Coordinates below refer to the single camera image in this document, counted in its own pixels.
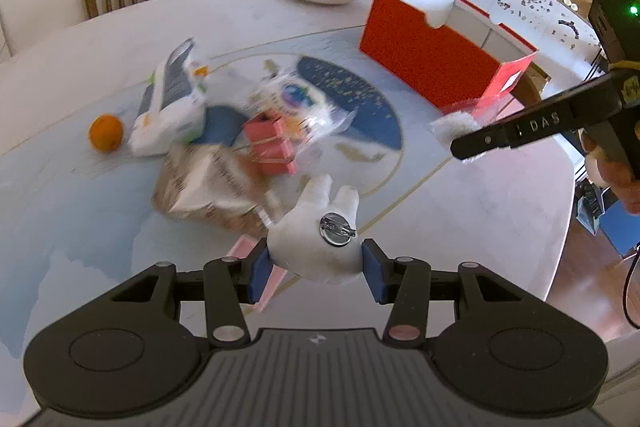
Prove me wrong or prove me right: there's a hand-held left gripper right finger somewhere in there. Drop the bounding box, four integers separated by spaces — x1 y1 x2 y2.
361 238 527 343

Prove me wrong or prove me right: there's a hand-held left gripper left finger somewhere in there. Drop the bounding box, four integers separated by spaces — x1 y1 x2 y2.
107 238 274 348

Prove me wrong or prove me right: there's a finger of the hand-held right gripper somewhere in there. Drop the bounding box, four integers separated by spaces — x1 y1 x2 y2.
450 74 627 164

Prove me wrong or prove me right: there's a white plush toy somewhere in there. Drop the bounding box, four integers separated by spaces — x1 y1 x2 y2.
266 174 365 284

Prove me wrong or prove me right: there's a white fluffy toy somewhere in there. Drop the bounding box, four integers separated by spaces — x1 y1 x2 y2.
431 103 495 154

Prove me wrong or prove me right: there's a brown paper bag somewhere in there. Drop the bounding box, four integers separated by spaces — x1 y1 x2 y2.
152 144 281 238

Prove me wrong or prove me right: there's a red cardboard box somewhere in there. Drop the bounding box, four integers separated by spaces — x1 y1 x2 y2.
359 0 540 118

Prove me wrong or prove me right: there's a pink binder clip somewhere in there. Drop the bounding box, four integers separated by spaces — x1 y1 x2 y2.
243 111 299 178

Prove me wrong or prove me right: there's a clear plastic snack bag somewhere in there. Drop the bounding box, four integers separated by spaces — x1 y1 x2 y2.
245 57 358 152

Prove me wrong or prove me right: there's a white green tissue packet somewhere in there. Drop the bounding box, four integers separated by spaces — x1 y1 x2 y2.
129 38 211 158

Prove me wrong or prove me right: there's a white patterned desktop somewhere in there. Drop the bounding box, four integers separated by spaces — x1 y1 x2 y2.
0 0 580 360

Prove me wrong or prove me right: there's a person's right hand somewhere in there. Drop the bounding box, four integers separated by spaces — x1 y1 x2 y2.
582 134 640 218

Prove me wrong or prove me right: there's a pink card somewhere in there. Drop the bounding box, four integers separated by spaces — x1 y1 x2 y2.
227 234 290 312

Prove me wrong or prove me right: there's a white cabinet with stickers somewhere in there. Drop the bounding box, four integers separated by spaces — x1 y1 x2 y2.
440 0 607 75

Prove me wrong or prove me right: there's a blue box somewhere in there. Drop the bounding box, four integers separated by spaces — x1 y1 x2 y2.
595 199 640 254

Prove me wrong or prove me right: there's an orange fruit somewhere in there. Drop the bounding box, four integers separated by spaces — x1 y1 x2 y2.
88 114 124 154

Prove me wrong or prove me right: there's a black cable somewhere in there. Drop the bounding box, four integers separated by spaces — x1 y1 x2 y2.
621 246 640 329

